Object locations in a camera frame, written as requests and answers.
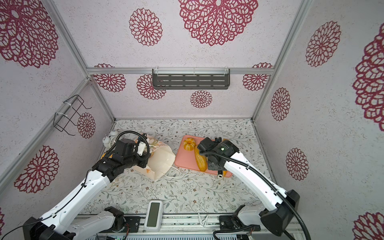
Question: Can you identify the long baguette fake bread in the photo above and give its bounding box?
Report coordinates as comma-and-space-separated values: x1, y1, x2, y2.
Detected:
194, 146, 208, 172

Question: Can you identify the striped ring doughnut fake bread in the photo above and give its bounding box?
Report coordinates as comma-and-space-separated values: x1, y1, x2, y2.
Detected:
183, 138, 196, 151

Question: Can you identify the printed paper bag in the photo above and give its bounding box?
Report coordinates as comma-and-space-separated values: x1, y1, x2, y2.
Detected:
133, 136, 176, 181

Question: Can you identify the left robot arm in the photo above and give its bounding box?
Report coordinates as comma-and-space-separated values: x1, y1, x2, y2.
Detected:
22, 148, 151, 240

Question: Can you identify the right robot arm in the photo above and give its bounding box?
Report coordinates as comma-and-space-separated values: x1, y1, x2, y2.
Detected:
197, 138, 300, 237

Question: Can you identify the white alarm clock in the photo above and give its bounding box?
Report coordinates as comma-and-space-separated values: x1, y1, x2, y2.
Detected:
103, 131, 119, 149

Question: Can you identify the pink plastic tray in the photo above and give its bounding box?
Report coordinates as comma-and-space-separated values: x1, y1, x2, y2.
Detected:
175, 135, 233, 178

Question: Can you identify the white digital timer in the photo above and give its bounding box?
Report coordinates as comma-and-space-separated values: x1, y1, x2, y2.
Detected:
144, 200, 164, 232

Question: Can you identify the white plastic clip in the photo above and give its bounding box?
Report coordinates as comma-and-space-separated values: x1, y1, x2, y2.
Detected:
198, 213, 209, 228

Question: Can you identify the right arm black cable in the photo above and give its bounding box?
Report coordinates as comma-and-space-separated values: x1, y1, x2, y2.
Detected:
199, 151, 312, 240

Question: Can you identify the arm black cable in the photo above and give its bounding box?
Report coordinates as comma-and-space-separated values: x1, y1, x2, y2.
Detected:
0, 130, 151, 240
199, 151, 312, 240

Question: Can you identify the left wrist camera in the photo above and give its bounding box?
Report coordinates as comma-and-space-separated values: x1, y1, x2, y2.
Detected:
115, 133, 150, 160

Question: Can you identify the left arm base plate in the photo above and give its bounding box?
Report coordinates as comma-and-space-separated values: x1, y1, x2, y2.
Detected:
120, 216, 141, 234

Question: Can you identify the black wire wall rack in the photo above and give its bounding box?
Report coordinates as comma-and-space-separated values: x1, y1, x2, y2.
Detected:
52, 95, 92, 137

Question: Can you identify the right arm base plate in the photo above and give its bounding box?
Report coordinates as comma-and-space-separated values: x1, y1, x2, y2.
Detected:
213, 215, 261, 240

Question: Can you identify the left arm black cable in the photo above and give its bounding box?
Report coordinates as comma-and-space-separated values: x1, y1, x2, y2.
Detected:
0, 130, 151, 240

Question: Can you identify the dark grey wall shelf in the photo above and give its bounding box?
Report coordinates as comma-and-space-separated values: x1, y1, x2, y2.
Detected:
152, 69, 231, 90

